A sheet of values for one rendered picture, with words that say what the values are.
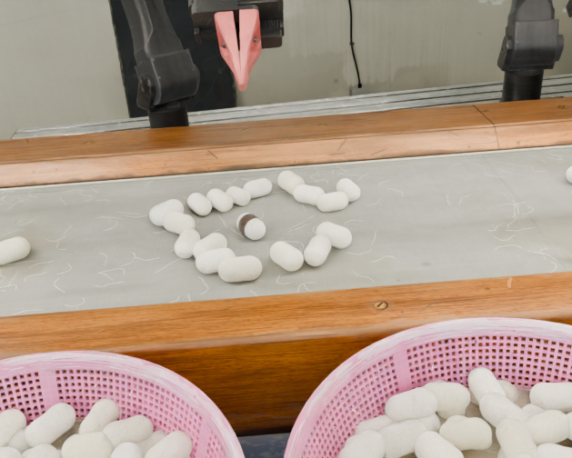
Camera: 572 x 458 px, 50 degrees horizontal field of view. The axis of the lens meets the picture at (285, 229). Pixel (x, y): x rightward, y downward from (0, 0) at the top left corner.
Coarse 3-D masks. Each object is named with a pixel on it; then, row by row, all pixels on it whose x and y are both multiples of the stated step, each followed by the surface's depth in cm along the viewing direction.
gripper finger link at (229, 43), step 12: (228, 12) 65; (216, 24) 66; (228, 24) 65; (264, 24) 70; (276, 24) 70; (228, 36) 65; (264, 36) 70; (276, 36) 70; (228, 48) 65; (264, 48) 72; (228, 60) 69; (240, 72) 65; (240, 84) 65
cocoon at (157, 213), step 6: (162, 204) 63; (168, 204) 63; (174, 204) 63; (180, 204) 64; (156, 210) 62; (162, 210) 62; (168, 210) 62; (174, 210) 63; (180, 210) 63; (150, 216) 62; (156, 216) 62; (162, 216) 62; (156, 222) 62; (162, 222) 62
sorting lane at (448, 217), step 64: (0, 192) 74; (64, 192) 72; (128, 192) 71; (192, 192) 70; (384, 192) 67; (448, 192) 66; (512, 192) 65; (64, 256) 59; (128, 256) 58; (192, 256) 57; (256, 256) 57; (384, 256) 55; (448, 256) 55; (512, 256) 54
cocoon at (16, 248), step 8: (8, 240) 58; (16, 240) 58; (24, 240) 58; (0, 248) 57; (8, 248) 57; (16, 248) 58; (24, 248) 58; (0, 256) 57; (8, 256) 57; (16, 256) 58; (24, 256) 59
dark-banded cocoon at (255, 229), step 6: (240, 216) 60; (252, 222) 59; (258, 222) 59; (246, 228) 59; (252, 228) 58; (258, 228) 58; (264, 228) 59; (246, 234) 59; (252, 234) 58; (258, 234) 58
